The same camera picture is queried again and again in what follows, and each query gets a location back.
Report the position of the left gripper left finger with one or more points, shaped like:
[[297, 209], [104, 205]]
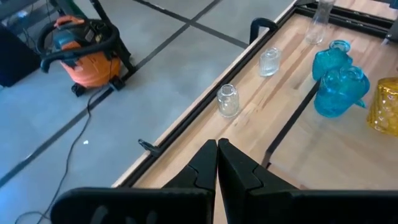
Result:
[[186, 202]]

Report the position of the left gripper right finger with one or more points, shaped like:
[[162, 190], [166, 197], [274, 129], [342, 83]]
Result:
[[248, 202]]

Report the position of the clear faceted round glass jar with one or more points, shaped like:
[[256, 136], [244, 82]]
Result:
[[228, 101]]

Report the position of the clear oval ribbed glass vase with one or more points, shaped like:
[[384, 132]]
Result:
[[270, 61]]

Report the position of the blue flared-rim glass vase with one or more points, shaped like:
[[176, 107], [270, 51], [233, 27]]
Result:
[[340, 93]]

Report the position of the yellow hobnail textured glass vase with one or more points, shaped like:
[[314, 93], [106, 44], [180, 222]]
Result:
[[384, 105]]

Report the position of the wooden shelf black metal legs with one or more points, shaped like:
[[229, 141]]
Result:
[[326, 155]]

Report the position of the black table edge clamp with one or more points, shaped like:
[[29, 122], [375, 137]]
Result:
[[262, 22], [149, 147]]

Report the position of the small white floor scrap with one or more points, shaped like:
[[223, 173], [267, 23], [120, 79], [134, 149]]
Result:
[[85, 142]]

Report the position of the black stand leg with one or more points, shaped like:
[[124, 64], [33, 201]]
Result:
[[126, 57]]

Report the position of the orange shop vacuum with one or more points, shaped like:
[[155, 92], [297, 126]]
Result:
[[90, 68]]

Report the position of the blue bulbous textured glass vase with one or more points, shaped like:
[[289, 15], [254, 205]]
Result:
[[331, 59]]

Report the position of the tall clear glass carafe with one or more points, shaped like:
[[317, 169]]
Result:
[[317, 21]]

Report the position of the black cabinet box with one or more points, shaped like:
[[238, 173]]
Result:
[[15, 56]]

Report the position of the black aluminium table frame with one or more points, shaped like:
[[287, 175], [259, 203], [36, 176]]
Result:
[[192, 117]]

